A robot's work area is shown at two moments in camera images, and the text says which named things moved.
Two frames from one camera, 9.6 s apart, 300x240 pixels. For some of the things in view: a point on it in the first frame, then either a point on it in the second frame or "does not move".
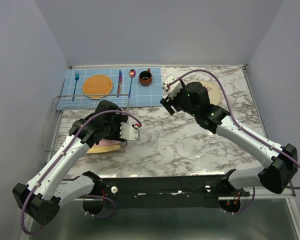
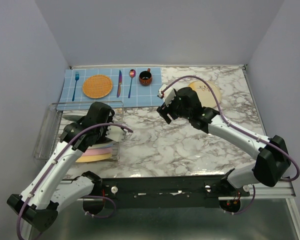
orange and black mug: x=145 y=77 does not move
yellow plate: x=95 y=149 -> x=90 y=158
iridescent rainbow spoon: x=132 y=74 does not move
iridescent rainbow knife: x=120 y=82 does not move
